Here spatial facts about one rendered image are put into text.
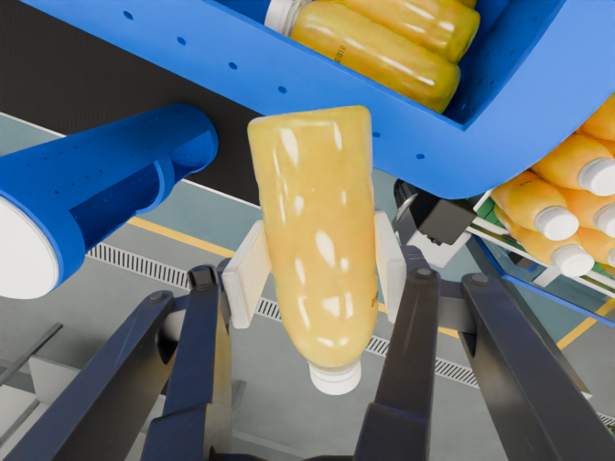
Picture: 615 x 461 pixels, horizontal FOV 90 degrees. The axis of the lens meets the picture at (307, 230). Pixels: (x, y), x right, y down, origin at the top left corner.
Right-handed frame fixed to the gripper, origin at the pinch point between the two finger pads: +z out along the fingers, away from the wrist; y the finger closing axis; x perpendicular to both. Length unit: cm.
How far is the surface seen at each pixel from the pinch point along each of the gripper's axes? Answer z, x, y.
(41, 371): 136, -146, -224
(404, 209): 61, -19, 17
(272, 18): 18.4, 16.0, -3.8
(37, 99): 121, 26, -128
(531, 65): 7.5, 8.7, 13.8
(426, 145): 11.1, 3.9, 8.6
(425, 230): 34.1, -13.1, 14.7
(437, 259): 50, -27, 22
